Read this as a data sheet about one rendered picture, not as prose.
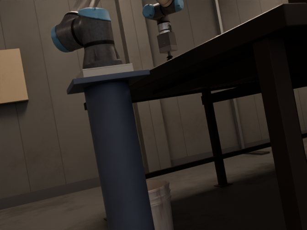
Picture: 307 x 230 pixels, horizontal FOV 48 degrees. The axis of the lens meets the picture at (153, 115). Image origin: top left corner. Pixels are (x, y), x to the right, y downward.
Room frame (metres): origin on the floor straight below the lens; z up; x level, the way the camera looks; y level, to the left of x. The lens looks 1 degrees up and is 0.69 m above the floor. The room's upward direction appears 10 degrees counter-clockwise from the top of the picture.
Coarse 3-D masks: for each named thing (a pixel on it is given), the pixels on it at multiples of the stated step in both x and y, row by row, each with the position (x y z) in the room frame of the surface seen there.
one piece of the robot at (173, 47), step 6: (168, 30) 1.93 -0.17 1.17; (162, 36) 1.94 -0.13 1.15; (168, 36) 1.92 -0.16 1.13; (174, 36) 1.96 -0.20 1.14; (162, 42) 1.95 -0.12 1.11; (168, 42) 1.92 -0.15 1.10; (174, 42) 1.95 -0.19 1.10; (162, 48) 1.95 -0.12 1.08; (168, 48) 1.93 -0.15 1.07; (174, 48) 1.94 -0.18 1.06; (168, 54) 1.96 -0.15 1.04
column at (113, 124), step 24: (144, 72) 1.21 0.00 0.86; (96, 96) 1.22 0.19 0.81; (120, 96) 1.23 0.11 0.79; (96, 120) 1.23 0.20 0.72; (120, 120) 1.22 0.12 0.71; (96, 144) 1.25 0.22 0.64; (120, 144) 1.22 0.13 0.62; (120, 168) 1.22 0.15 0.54; (120, 192) 1.22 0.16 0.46; (144, 192) 1.26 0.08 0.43; (120, 216) 1.22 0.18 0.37; (144, 216) 1.24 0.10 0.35
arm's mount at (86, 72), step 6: (108, 66) 1.22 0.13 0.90; (114, 66) 1.23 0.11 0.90; (120, 66) 1.24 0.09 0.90; (126, 66) 1.24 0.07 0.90; (132, 66) 1.25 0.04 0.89; (84, 72) 1.19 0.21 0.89; (90, 72) 1.20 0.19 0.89; (96, 72) 1.21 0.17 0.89; (102, 72) 1.21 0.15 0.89; (108, 72) 1.22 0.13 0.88; (114, 72) 1.23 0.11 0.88; (120, 72) 1.23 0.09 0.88
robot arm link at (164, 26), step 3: (159, 24) 1.94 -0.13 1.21; (162, 24) 1.93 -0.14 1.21; (165, 24) 1.93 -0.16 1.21; (168, 24) 1.94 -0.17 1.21; (159, 27) 1.94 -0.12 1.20; (162, 27) 1.93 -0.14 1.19; (165, 27) 1.93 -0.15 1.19; (168, 27) 1.94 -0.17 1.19; (159, 30) 1.95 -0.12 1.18; (162, 30) 1.94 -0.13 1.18; (165, 30) 1.94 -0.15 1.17
